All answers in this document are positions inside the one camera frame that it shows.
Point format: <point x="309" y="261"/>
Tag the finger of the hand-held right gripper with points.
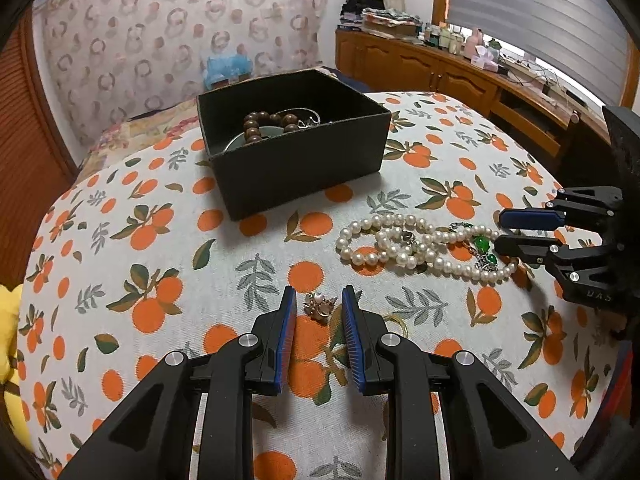
<point x="530" y="219"/>
<point x="525" y="249"/>

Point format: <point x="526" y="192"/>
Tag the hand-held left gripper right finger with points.
<point x="352" y="340"/>

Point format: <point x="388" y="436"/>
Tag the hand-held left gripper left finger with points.
<point x="285" y="340"/>

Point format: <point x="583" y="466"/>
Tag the small pearl gold brooch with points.
<point x="317" y="305"/>

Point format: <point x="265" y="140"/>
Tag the black cardboard box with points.
<point x="300" y="170"/>

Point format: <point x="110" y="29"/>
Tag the green jade bangle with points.
<point x="235" y="142"/>

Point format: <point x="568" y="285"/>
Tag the orange fruit print cloth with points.
<point x="175" y="260"/>

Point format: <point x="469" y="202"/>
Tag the wooden cabinet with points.
<point x="450" y="80"/>

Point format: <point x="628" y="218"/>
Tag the pink tissue box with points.
<point x="484" y="57"/>

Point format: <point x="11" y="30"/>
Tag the grey window blind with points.
<point x="550" y="10"/>

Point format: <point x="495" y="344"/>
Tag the pink bottle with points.
<point x="474" y="40"/>

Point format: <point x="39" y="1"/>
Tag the row of cosmetic bottles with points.
<point x="442" y="37"/>

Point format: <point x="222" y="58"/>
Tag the dark blue bed sheet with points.
<point x="350" y="80"/>

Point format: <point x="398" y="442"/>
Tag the brown cardboard box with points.
<point x="390" y="30"/>

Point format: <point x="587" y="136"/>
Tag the folded floral cloth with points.
<point x="395" y="16"/>

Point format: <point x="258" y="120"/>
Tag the floral bedspread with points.
<point x="125" y="140"/>

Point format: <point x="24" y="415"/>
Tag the stack of dark clothes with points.
<point x="352" y="10"/>

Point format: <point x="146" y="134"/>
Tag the yellow plush toy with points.
<point x="7" y="350"/>

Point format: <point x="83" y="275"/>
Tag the brown louvered wardrobe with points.
<point x="30" y="160"/>

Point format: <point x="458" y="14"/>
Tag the circle print curtain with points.
<point x="150" y="35"/>

